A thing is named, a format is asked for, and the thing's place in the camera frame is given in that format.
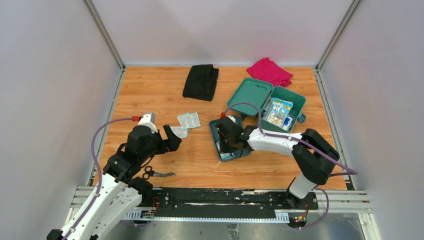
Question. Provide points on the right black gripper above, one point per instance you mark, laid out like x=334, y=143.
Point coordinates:
x=223, y=148

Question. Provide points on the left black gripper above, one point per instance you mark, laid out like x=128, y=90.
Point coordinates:
x=170, y=144

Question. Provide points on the teal white sachet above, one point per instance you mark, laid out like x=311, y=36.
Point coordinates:
x=223, y=156

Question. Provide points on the light blue mask packet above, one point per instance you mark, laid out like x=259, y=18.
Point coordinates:
x=277, y=111

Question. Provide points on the teal medicine box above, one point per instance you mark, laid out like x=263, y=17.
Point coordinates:
x=260, y=94

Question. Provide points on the small white blue bottle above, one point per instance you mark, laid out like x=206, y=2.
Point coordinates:
x=287, y=123

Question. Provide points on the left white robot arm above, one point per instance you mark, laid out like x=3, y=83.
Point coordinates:
x=119, y=189

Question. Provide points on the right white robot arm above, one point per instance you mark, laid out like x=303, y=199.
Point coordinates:
x=314, y=156

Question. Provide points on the dark teal divided tray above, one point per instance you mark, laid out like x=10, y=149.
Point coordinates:
x=238, y=153

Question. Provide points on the black folded cloth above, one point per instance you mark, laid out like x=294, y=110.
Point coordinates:
x=201, y=82

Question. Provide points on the pink folded cloth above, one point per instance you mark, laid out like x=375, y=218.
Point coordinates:
x=268, y=71

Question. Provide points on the black handled scissors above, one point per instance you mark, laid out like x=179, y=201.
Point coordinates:
x=149, y=172

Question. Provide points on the black metal base rail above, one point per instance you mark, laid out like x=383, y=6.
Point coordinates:
x=227, y=205

